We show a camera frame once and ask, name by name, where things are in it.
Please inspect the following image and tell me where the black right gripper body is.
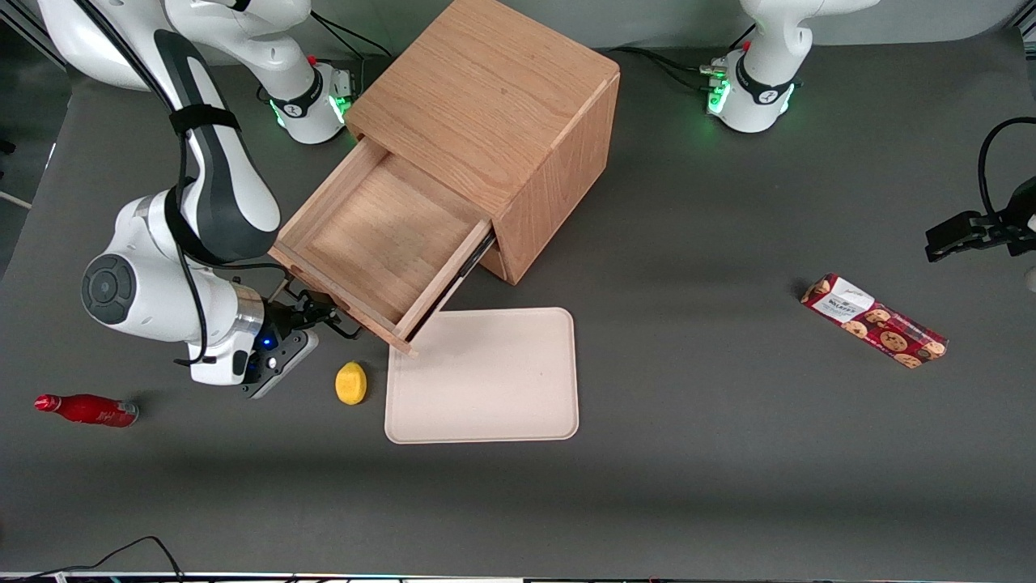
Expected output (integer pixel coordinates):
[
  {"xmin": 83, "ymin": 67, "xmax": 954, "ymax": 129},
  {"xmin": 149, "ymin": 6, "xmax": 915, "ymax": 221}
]
[{"xmin": 261, "ymin": 298, "xmax": 313, "ymax": 351}]

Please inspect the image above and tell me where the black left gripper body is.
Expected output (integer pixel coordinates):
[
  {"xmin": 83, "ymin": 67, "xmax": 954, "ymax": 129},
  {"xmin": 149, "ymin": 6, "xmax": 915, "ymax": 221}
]
[{"xmin": 1004, "ymin": 177, "xmax": 1036, "ymax": 258}]

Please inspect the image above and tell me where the light oak wooden drawer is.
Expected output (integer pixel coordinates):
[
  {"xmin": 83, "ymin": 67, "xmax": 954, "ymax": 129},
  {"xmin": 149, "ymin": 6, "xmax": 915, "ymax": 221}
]
[{"xmin": 270, "ymin": 136, "xmax": 496, "ymax": 355}]

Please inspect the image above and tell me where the red tartan cookie box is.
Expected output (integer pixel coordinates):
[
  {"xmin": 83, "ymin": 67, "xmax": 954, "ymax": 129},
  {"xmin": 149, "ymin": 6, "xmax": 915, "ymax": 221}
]
[{"xmin": 800, "ymin": 273, "xmax": 949, "ymax": 370}]

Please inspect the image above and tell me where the yellow lemon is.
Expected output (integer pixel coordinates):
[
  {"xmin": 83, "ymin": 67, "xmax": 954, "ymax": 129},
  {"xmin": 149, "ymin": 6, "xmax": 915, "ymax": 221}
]
[{"xmin": 335, "ymin": 361, "xmax": 367, "ymax": 406}]

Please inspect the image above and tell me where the beige rectangular tray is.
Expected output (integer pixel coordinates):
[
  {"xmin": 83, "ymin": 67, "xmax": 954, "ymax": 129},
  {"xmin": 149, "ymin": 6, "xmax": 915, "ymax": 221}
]
[{"xmin": 384, "ymin": 307, "xmax": 580, "ymax": 445}]

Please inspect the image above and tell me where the red bottle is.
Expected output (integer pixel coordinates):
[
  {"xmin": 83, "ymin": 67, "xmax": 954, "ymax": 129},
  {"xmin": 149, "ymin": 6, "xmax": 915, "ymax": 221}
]
[{"xmin": 34, "ymin": 394, "xmax": 139, "ymax": 428}]

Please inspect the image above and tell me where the light oak wooden cabinet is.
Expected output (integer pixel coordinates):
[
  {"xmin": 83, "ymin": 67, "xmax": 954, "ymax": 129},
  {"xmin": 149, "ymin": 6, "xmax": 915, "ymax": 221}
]
[{"xmin": 344, "ymin": 0, "xmax": 622, "ymax": 286}]

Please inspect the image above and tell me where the black looped gripper cable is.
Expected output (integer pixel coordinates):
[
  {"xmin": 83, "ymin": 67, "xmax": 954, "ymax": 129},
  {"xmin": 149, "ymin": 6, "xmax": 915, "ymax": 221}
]
[{"xmin": 977, "ymin": 117, "xmax": 1036, "ymax": 221}]

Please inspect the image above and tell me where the black cable along right arm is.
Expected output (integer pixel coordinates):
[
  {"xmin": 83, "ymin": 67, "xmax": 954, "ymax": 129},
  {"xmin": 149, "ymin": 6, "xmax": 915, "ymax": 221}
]
[{"xmin": 73, "ymin": 0, "xmax": 284, "ymax": 367}]

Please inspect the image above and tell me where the black drawer slide rail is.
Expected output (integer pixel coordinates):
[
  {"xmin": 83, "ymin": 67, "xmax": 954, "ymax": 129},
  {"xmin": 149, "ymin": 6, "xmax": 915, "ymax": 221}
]
[{"xmin": 403, "ymin": 229, "xmax": 496, "ymax": 343}]

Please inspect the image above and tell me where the black velcro cable strap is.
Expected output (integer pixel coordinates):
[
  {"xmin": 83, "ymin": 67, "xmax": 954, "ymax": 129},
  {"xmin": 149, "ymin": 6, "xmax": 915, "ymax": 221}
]
[{"xmin": 168, "ymin": 104, "xmax": 242, "ymax": 137}]

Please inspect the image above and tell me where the black base cable right arm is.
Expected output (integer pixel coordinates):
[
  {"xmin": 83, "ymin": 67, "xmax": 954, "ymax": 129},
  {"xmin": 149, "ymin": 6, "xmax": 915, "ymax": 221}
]
[{"xmin": 310, "ymin": 8, "xmax": 395, "ymax": 63}]

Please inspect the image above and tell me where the black base cable arm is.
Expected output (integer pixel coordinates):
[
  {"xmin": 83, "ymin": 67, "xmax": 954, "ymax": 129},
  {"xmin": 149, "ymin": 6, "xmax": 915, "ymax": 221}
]
[
  {"xmin": 310, "ymin": 8, "xmax": 395, "ymax": 63},
  {"xmin": 617, "ymin": 45, "xmax": 729, "ymax": 91}
]

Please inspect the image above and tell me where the thin black table-edge cable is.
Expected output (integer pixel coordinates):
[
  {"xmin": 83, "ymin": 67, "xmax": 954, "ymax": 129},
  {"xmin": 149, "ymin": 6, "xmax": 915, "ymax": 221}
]
[{"xmin": 23, "ymin": 535, "xmax": 187, "ymax": 581}]

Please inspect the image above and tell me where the black base cable left arm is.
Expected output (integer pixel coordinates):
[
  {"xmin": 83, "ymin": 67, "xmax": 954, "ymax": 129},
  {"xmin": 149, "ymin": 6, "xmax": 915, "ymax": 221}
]
[{"xmin": 617, "ymin": 45, "xmax": 729, "ymax": 91}]

